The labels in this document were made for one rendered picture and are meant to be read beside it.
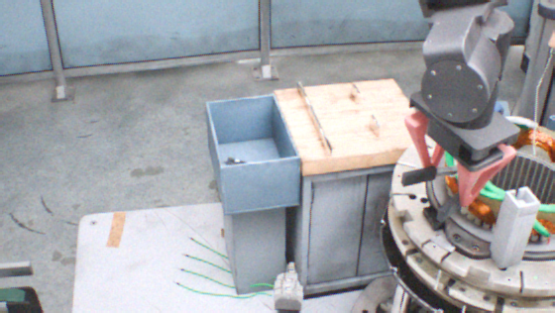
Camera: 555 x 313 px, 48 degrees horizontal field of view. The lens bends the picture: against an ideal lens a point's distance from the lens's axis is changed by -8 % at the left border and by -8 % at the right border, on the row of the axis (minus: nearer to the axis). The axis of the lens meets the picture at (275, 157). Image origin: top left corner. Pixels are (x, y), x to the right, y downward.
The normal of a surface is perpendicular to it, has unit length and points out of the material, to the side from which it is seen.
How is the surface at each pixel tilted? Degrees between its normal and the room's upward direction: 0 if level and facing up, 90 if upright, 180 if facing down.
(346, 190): 90
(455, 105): 92
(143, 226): 0
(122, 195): 0
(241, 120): 90
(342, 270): 90
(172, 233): 0
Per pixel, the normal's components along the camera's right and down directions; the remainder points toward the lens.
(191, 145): 0.00, -0.80
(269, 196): 0.21, 0.58
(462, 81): -0.46, 0.56
